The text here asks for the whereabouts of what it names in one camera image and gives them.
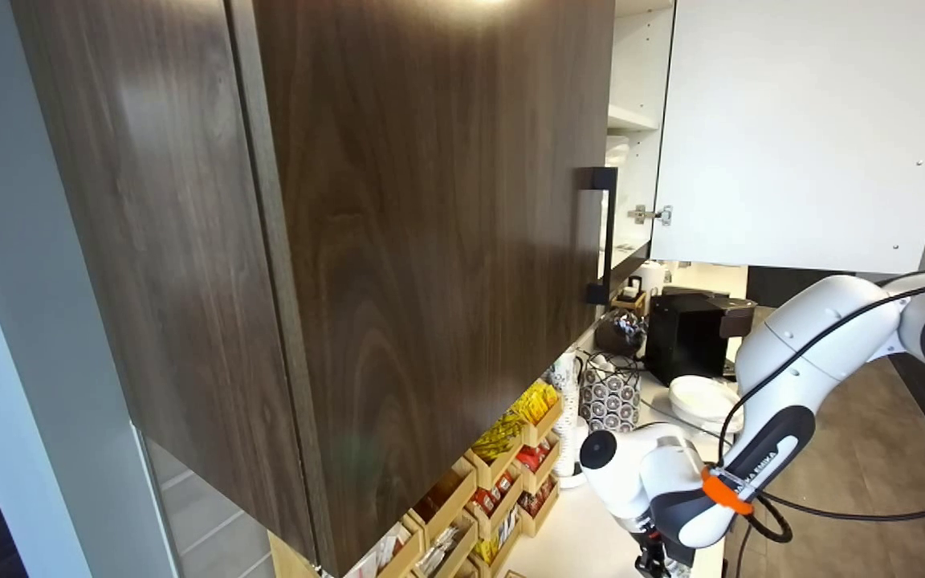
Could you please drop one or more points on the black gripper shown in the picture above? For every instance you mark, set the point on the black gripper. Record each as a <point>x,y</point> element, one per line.
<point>657,562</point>

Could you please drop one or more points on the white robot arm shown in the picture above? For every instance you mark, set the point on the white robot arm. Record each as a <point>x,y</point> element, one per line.
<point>676,503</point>

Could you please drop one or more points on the wooden tea organizer shelf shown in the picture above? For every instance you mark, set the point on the wooden tea organizer shelf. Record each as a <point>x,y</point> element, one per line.
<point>484,505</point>

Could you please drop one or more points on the white open cabinet door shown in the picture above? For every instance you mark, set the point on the white open cabinet door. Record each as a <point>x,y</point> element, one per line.
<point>793,135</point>

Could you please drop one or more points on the black coffee machine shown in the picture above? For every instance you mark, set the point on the black coffee machine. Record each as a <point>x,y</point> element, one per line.
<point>693,329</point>

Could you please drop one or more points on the wire coffee pod carousel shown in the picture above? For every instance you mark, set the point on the wire coffee pod carousel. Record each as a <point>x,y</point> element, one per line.
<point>611,398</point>

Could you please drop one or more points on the black cabinet door handle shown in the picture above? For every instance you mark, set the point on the black cabinet door handle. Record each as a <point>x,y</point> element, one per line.
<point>605,185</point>

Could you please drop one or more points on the dark wood wall cabinet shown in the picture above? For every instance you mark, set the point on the dark wood wall cabinet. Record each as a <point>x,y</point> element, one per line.
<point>329,240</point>

